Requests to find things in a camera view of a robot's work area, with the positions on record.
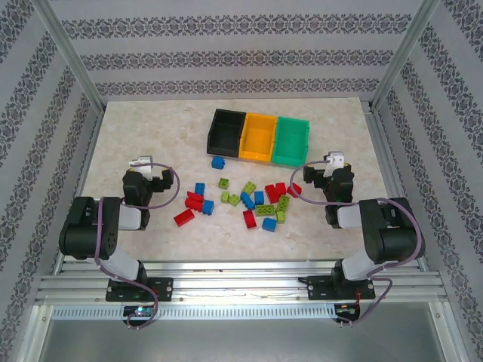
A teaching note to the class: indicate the blue lego brick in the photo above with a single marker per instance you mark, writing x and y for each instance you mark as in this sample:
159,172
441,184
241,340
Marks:
247,200
217,163
269,225
259,198
200,188
208,207

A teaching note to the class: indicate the green plastic bin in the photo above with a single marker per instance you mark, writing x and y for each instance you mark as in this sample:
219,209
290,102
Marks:
290,141

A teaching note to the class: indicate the long green lego brick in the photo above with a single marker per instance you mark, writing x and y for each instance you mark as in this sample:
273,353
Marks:
264,210

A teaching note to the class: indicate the yellow plastic bin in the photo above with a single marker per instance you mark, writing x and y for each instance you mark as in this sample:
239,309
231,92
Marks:
258,137

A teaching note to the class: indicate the black plastic bin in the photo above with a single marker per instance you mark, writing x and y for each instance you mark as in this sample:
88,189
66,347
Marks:
226,132

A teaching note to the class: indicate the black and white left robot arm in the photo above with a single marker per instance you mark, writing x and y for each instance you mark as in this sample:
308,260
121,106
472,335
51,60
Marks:
88,226

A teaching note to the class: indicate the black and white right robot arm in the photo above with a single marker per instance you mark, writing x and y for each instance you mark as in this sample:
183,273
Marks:
392,230

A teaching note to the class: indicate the long red lego brick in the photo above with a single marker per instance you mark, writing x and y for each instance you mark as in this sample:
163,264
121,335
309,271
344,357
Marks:
183,217

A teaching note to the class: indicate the small electronics board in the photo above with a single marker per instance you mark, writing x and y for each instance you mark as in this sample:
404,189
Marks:
347,310
139,311

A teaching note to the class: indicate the grey metal shelf panel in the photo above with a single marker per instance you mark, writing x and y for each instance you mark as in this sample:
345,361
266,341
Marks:
241,341

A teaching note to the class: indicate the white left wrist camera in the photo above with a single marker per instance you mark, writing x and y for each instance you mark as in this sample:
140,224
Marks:
141,163

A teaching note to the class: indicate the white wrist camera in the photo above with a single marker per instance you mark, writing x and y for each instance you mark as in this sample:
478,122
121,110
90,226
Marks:
141,163
336,158

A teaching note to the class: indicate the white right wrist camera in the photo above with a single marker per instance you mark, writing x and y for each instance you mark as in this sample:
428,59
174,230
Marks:
336,158

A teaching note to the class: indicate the aluminium side rail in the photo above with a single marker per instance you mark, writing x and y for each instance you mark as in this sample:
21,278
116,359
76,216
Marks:
388,169
83,169

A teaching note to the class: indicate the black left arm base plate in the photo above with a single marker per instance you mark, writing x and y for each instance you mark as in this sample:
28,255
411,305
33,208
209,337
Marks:
164,288

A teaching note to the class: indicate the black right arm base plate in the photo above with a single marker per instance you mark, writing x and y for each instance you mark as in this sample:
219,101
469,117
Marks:
319,288

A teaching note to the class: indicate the aluminium mounting rail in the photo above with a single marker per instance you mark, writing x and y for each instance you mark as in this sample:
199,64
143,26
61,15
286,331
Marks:
241,283

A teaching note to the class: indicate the aluminium frame post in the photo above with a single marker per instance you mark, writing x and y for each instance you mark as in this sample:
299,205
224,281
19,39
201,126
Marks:
405,53
68,53

